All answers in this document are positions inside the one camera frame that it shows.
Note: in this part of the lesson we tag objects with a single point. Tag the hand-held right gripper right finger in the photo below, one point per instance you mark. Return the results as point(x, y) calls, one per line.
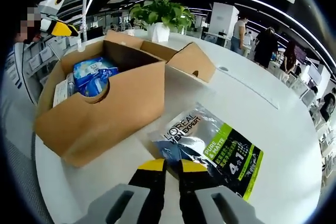
point(194, 195)

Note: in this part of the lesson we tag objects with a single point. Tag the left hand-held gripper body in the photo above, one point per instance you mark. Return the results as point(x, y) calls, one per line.
point(51, 5)

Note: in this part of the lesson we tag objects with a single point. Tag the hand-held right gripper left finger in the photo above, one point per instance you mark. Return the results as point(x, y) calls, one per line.
point(147, 195)

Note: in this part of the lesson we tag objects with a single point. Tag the silver green soft pouch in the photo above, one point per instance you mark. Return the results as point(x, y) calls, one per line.
point(199, 134)

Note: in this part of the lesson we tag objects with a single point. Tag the blue soft tissue pack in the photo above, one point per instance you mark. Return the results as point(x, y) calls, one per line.
point(94, 83)

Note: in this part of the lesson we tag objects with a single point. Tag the small white carton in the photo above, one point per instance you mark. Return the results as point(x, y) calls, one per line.
point(61, 94)

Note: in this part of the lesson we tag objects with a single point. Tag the brown cardboard shoe box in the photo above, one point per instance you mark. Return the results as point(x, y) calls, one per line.
point(118, 111)

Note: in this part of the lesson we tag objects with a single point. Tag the white storage shelf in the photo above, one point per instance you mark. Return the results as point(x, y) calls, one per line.
point(76, 9)

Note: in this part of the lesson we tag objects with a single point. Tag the small white container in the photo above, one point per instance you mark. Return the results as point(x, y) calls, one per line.
point(80, 45)

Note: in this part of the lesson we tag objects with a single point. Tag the row of white storage bins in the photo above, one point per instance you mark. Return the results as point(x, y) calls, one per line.
point(42, 56)

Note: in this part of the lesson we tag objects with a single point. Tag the green potted plant white pot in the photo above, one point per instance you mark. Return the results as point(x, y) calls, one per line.
point(162, 14)

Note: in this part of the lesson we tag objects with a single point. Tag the grey mesh office chair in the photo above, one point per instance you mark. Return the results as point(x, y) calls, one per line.
point(15, 142)

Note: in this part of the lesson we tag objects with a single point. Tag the row of white office chairs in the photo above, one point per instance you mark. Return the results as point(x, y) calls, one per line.
point(296, 83)

